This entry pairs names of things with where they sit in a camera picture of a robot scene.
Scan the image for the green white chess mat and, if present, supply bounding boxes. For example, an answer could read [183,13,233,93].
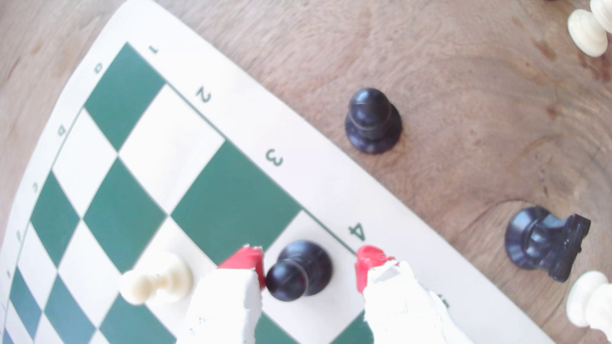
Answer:
[0,0,555,344]

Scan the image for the black knight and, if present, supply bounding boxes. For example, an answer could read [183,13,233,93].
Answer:
[505,206,592,283]

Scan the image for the white pawn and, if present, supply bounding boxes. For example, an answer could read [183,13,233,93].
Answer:
[118,252,194,306]

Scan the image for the black pawn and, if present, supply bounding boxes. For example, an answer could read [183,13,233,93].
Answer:
[345,87,403,155]
[265,240,333,302]

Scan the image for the white chess piece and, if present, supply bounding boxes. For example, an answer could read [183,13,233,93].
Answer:
[566,270,612,341]
[567,0,612,58]

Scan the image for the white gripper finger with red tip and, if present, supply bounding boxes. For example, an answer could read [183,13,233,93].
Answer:
[355,245,472,344]
[177,246,266,344]

